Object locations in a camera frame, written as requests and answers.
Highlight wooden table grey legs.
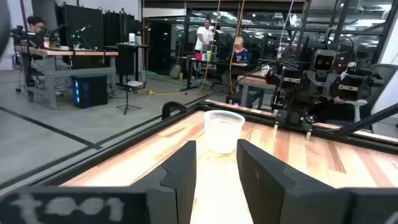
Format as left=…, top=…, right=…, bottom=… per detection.
left=238, top=70, right=279, bottom=108

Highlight yellow hanging cable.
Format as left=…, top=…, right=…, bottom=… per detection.
left=146, top=0, right=222, bottom=96

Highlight wooden workbench grey frame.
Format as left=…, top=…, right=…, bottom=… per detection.
left=14, top=46, right=119, bottom=110

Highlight orange hanging cable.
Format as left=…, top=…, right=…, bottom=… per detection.
left=228, top=0, right=246, bottom=95

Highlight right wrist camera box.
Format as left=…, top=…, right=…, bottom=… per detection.
left=312, top=49, right=338, bottom=73

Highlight black high table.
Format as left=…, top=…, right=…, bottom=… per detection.
left=115, top=42, right=150, bottom=88

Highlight person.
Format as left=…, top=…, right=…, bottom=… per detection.
left=194, top=17, right=216, bottom=53
left=26, top=15, right=50, bottom=47
left=230, top=36, right=252, bottom=65

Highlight black tripod stand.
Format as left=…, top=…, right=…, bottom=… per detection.
left=115, top=43, right=142, bottom=116

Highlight clear plastic tub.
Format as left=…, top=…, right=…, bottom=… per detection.
left=203, top=109, right=246, bottom=156

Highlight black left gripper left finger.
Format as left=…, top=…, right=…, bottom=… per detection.
left=130, top=139, right=198, bottom=224

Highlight black partition panel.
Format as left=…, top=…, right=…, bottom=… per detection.
left=55, top=3, right=105, bottom=50
left=102, top=11, right=143, bottom=68

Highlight office chair white armrest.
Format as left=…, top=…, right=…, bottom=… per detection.
left=343, top=63, right=398, bottom=125

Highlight black computer tower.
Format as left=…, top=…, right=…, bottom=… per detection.
left=70, top=73, right=109, bottom=109

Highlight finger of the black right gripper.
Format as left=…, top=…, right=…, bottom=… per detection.
left=300, top=73, right=324, bottom=105
left=325, top=74, right=343, bottom=103

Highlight black table clamp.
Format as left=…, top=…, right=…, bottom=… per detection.
left=160, top=101, right=189, bottom=121

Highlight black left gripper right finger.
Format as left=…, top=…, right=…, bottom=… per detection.
left=236, top=139, right=353, bottom=224

